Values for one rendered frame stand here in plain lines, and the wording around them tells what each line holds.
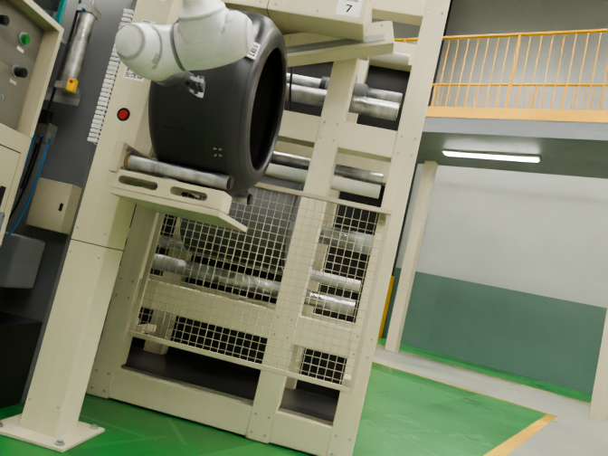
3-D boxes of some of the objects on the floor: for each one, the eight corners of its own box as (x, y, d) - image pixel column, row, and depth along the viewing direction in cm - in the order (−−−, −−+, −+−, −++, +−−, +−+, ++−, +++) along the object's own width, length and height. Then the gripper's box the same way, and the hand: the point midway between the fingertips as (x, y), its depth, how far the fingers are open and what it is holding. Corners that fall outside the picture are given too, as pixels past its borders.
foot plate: (-18, 429, 166) (-16, 422, 167) (34, 411, 193) (36, 404, 193) (61, 452, 162) (63, 445, 163) (104, 432, 189) (106, 424, 189)
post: (15, 430, 172) (210, -269, 197) (41, 421, 185) (220, -233, 210) (53, 441, 170) (244, -265, 195) (76, 431, 183) (252, -230, 208)
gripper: (197, 58, 133) (225, 83, 156) (147, 49, 135) (183, 75, 158) (191, 89, 133) (220, 109, 157) (141, 79, 135) (177, 101, 159)
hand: (197, 90), depth 154 cm, fingers closed
